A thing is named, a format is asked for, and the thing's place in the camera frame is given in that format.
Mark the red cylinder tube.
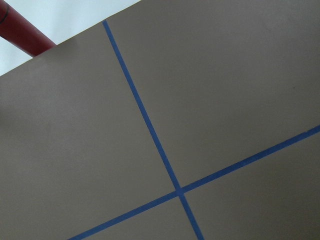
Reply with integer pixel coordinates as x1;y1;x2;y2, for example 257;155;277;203
0;0;56;57

